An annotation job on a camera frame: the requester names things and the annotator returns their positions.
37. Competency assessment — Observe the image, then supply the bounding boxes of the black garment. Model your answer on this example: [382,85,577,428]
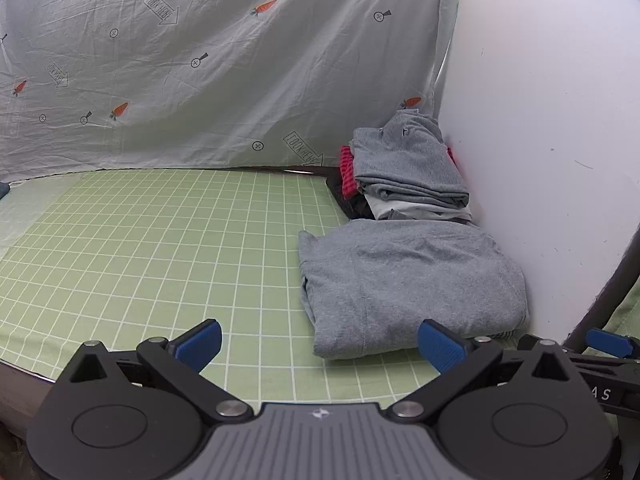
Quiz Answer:
[327,175,377,221]

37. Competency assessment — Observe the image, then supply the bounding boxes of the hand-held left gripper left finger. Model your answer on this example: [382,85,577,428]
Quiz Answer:
[65,319,253,421]

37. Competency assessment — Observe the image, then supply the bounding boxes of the grey zip hoodie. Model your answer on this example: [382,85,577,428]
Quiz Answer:
[298,219,531,360]

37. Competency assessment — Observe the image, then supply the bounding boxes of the white carrot-print hanging sheet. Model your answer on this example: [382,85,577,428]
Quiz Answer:
[0,0,462,184]

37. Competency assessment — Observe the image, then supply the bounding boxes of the grey folded garment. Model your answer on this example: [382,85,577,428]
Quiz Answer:
[349,110,472,209]

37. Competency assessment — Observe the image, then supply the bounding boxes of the green checked bed sheet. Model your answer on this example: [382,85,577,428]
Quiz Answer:
[0,167,640,407]

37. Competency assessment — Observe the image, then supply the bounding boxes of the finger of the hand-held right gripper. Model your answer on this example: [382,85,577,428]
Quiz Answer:
[587,329,640,359]

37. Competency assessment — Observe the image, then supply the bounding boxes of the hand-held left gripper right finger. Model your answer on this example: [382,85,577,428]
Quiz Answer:
[390,319,573,420]

